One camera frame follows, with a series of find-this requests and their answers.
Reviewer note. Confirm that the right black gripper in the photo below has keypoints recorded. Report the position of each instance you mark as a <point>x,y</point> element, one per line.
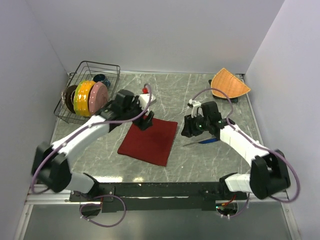
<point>189,130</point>

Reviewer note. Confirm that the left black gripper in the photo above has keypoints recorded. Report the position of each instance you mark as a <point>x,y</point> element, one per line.
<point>143,124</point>

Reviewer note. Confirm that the dark red cloth napkin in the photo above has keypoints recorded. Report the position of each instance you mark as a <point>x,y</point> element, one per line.
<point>152,145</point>

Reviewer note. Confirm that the blue handled knife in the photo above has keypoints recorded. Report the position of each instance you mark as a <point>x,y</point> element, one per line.
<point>209,140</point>

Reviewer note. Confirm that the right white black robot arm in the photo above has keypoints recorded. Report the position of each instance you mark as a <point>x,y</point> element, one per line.
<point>268,172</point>

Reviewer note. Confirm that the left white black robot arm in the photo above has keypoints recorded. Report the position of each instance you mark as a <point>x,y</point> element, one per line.
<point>51,161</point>

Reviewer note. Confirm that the pink dotted plate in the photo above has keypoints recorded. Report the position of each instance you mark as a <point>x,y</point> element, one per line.
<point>98,97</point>

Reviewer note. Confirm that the orange woven fan basket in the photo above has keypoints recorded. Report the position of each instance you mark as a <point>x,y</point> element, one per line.
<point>228,83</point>

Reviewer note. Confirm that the dark teal mug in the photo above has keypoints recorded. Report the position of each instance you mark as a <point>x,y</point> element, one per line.
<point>103,79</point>

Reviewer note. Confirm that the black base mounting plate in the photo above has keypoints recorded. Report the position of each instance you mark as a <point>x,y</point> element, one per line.
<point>148,196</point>

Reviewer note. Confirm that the yellow green plate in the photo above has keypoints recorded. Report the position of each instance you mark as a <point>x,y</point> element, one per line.
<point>81,98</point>

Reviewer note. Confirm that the dark brown plate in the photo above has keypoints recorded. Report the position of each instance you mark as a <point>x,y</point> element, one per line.
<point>67,98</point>

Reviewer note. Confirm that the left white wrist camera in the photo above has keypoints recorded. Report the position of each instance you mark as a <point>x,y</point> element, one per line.
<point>146,99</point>

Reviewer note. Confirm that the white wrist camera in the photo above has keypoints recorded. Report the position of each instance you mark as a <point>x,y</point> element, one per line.
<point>196,108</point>
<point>146,99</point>

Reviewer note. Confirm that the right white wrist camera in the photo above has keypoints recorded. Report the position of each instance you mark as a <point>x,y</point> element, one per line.
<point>196,108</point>

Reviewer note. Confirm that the black wire dish rack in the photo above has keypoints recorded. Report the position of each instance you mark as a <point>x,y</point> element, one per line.
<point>86,70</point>

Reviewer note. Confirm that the aluminium extrusion rail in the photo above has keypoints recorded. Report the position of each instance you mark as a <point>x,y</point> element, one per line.
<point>275,197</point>

